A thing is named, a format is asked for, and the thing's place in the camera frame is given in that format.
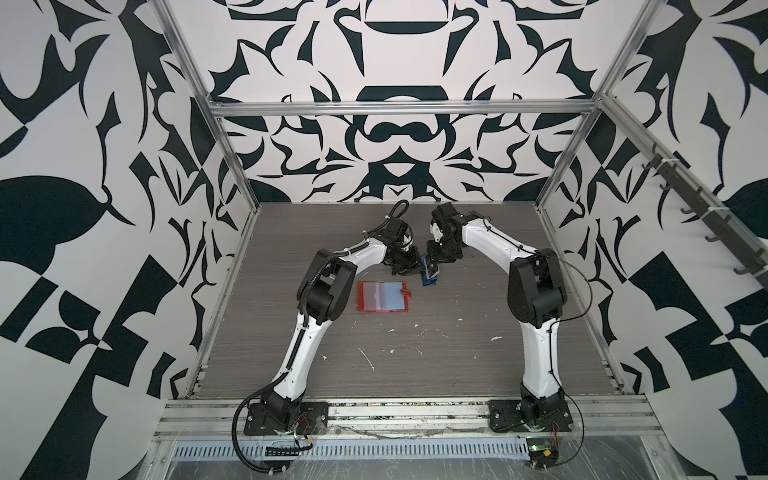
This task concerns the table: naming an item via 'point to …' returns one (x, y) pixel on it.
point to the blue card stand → (426, 280)
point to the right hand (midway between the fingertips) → (437, 255)
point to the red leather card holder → (383, 296)
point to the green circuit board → (542, 453)
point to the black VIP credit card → (432, 268)
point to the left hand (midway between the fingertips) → (427, 263)
